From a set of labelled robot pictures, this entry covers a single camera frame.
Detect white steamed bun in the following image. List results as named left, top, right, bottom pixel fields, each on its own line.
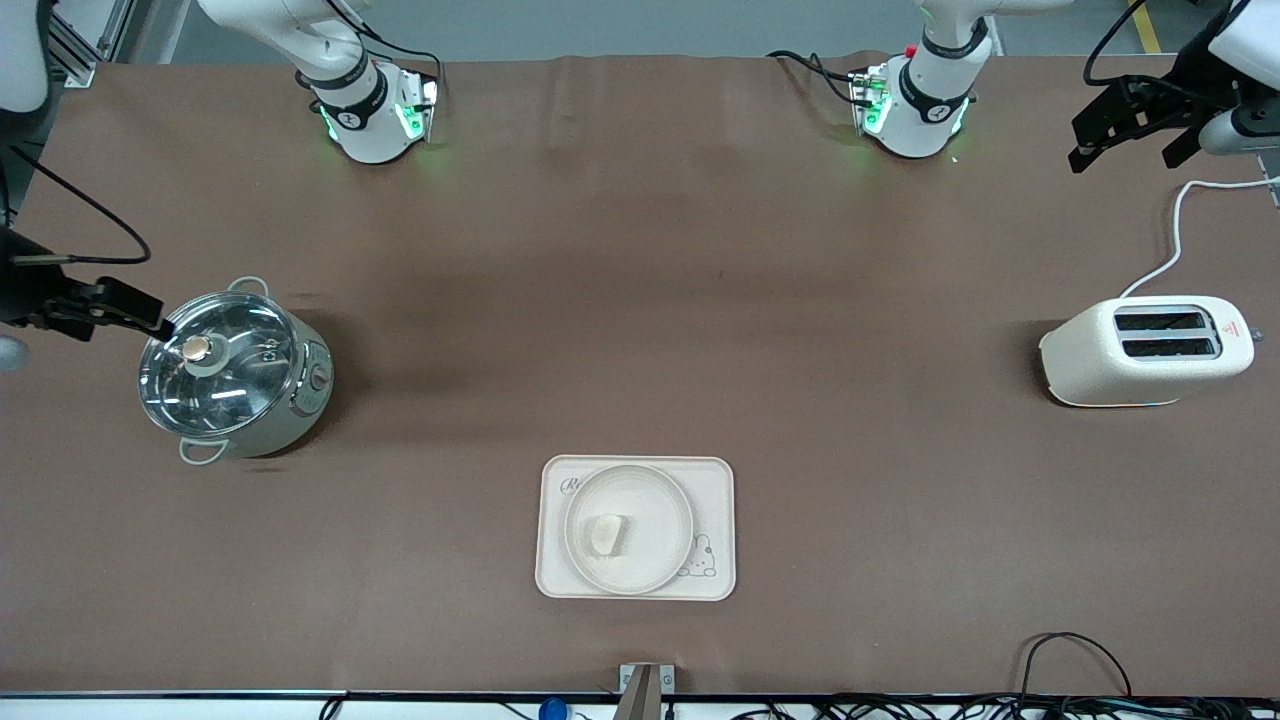
left=585, top=514, right=630, bottom=557

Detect white round plate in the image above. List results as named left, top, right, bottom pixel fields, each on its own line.
left=563, top=463, right=696, bottom=596

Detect cream rectangular rabbit tray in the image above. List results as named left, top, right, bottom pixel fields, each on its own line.
left=535, top=455, right=738, bottom=602

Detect glass pot lid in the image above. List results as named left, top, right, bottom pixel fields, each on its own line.
left=138, top=290, right=301, bottom=436

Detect silver electric cooking pot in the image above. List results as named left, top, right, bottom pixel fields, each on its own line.
left=138, top=276, right=335, bottom=467

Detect white two-slot toaster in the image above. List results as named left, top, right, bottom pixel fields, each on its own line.
left=1038, top=295, right=1266, bottom=408

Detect white toaster power cable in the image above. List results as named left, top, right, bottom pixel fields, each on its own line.
left=1118, top=176, right=1280, bottom=299

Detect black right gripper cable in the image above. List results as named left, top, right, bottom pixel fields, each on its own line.
left=8, top=145, right=153, bottom=267

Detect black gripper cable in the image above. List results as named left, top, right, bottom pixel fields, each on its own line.
left=1083, top=0, right=1201, bottom=91
left=8, top=145, right=153, bottom=267

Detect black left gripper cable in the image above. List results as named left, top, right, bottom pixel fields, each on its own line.
left=1083, top=0, right=1201, bottom=91

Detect aluminium frame profile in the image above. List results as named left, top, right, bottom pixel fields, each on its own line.
left=50, top=0, right=136, bottom=86

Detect black left arm base cable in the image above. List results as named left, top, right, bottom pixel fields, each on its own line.
left=767, top=48, right=873, bottom=107

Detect black arm base cable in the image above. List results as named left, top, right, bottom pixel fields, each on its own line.
left=330, top=0, right=444, bottom=101
left=767, top=48, right=873, bottom=107

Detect black right arm base cable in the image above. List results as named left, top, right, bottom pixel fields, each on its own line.
left=330, top=0, right=444, bottom=101

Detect black looped cable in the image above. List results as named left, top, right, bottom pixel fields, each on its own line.
left=1018, top=631, right=1133, bottom=701

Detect black cable bundle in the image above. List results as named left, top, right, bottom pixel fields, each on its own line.
left=730, top=694, right=1280, bottom=720

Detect grey metal camera bracket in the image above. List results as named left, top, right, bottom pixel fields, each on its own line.
left=612, top=663, right=676, bottom=720

